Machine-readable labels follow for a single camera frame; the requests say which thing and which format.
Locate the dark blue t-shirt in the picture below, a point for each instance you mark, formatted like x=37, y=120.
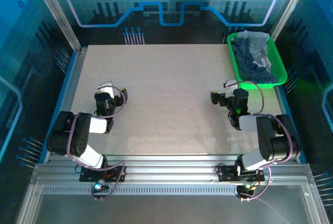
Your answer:
x=249, y=65

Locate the green plastic tray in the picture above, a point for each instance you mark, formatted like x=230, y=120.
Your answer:
x=279, y=68

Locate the small black LED connector board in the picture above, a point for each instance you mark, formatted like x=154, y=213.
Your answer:
x=245, y=190
x=100, y=190

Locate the grey metal sheet panel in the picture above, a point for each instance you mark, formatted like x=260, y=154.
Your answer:
x=169, y=209

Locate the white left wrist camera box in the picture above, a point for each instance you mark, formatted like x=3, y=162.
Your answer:
x=105, y=89

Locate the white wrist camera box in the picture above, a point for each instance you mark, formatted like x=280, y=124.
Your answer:
x=105, y=89
x=231, y=83

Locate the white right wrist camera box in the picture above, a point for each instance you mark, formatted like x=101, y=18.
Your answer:
x=231, y=83

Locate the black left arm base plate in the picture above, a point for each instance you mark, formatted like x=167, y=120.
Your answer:
x=88, y=176

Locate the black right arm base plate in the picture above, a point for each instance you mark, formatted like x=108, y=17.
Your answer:
x=227, y=174

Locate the aluminium frame rail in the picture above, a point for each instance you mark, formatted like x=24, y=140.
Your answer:
x=169, y=168

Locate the aluminium frame post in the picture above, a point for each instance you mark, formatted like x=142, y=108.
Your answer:
x=288, y=8
x=56, y=11

